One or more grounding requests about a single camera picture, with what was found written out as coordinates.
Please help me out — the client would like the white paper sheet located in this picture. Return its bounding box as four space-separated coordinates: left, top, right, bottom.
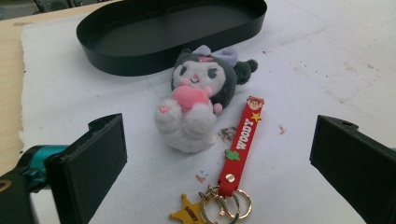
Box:
18 0 396 224

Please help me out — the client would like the black and white plush toy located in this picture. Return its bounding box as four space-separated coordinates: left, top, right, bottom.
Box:
153 44 259 154

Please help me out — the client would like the red strap keychain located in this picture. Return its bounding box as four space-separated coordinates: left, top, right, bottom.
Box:
168 95 266 224

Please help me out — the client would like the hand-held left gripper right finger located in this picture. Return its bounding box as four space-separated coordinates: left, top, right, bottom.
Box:
309 114 396 224

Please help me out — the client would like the black oval tray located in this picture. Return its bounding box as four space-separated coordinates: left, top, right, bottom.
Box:
76 0 268 77

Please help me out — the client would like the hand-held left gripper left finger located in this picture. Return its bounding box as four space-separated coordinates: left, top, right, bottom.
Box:
44 113 128 224

